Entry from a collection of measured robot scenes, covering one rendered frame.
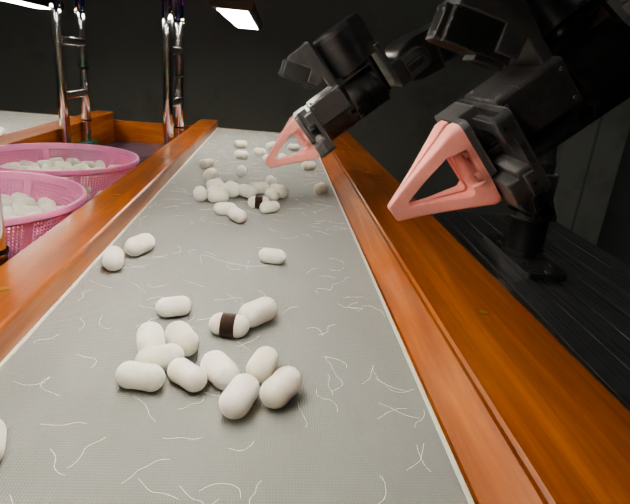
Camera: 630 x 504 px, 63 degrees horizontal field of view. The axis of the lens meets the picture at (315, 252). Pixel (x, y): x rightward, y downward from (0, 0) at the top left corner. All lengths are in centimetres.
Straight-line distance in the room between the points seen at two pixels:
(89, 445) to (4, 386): 9
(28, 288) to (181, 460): 22
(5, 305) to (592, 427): 41
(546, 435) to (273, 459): 16
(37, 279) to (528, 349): 40
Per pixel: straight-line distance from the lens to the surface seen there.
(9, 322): 44
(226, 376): 36
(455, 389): 38
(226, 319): 43
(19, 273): 51
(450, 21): 39
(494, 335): 44
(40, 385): 40
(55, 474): 33
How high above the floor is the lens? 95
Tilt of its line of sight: 20 degrees down
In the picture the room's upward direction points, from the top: 5 degrees clockwise
